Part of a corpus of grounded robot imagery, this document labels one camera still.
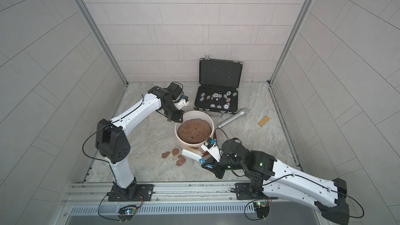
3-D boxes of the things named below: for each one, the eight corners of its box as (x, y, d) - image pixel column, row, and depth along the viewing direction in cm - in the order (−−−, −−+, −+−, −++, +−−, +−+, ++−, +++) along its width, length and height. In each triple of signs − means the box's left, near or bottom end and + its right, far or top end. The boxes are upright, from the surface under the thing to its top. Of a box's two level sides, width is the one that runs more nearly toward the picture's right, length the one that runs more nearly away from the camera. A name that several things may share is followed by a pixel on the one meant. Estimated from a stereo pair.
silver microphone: (219, 128, 93) (219, 126, 91) (216, 124, 95) (216, 122, 93) (247, 113, 101) (248, 111, 98) (244, 110, 102) (245, 107, 100)
